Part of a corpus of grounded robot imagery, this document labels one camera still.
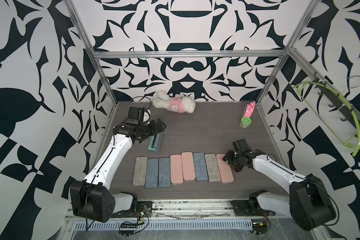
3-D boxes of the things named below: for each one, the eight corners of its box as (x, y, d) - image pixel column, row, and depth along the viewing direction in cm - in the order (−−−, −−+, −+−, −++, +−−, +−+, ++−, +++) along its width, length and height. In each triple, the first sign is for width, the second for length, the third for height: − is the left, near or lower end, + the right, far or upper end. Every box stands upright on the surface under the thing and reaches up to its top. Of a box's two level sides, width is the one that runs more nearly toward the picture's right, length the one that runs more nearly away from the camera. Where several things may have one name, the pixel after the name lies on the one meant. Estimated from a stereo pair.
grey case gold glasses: (194, 180, 83) (195, 179, 82) (193, 154, 93) (193, 152, 92) (207, 180, 83) (208, 179, 82) (204, 154, 93) (205, 152, 92)
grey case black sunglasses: (209, 182, 84) (210, 180, 81) (204, 155, 93) (205, 153, 91) (220, 181, 84) (221, 179, 82) (214, 154, 94) (215, 153, 92)
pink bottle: (242, 119, 111) (247, 109, 103) (244, 110, 117) (250, 100, 108) (247, 121, 110) (253, 111, 102) (249, 112, 116) (255, 102, 107)
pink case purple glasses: (183, 181, 84) (183, 180, 82) (181, 154, 94) (181, 152, 92) (195, 180, 84) (195, 179, 82) (192, 153, 94) (192, 151, 93)
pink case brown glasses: (171, 184, 83) (170, 183, 81) (170, 155, 93) (170, 154, 92) (183, 183, 83) (183, 182, 81) (181, 155, 94) (181, 153, 92)
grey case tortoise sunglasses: (144, 187, 82) (143, 186, 80) (148, 160, 91) (147, 158, 90) (157, 187, 82) (156, 186, 80) (159, 160, 92) (159, 158, 90)
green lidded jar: (240, 128, 108) (242, 123, 104) (238, 121, 112) (240, 116, 108) (249, 128, 108) (252, 123, 104) (247, 121, 112) (250, 116, 108)
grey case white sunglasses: (158, 187, 82) (158, 185, 80) (158, 159, 92) (158, 158, 90) (171, 186, 82) (170, 184, 80) (169, 159, 92) (169, 157, 90)
